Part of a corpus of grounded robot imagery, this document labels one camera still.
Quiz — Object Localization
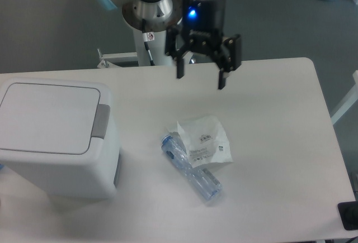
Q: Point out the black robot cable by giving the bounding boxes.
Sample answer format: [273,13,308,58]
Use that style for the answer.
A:
[141,18,156,66]

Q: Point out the crushed clear plastic bottle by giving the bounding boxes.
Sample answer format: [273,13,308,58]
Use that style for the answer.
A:
[161,133,222,201]

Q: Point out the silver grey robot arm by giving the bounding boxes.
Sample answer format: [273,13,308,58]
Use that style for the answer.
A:
[98,0,242,89]

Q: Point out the white push-top trash can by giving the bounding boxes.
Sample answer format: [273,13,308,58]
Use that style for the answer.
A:
[1,77,121,199]

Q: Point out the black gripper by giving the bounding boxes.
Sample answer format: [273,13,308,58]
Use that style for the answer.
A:
[164,0,242,89]

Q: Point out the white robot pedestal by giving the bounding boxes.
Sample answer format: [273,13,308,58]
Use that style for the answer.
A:
[133,28,167,61]

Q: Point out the white plastic packaging bag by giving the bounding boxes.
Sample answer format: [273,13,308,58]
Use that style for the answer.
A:
[167,115,233,168]

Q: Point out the white frame leg right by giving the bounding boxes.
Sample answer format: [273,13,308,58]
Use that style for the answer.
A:
[331,70,357,125]

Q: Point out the black device at table edge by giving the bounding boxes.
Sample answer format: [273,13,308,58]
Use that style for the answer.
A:
[337,201,357,231]

